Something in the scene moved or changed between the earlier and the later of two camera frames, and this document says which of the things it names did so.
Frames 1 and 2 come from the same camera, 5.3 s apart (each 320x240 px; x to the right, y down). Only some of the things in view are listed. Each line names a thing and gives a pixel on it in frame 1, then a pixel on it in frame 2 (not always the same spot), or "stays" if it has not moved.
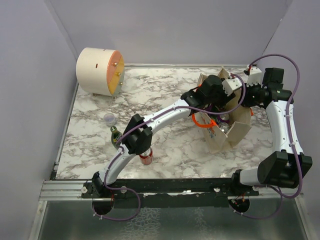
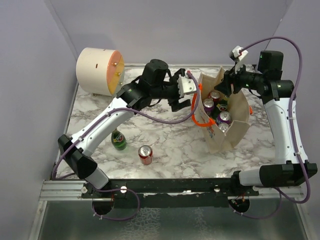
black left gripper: (224, 99) → (174, 80)
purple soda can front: (224, 127) stays
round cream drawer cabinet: (100, 71) stays
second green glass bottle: (115, 135) stays
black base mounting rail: (168, 192) stays
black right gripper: (245, 101) → (230, 78)
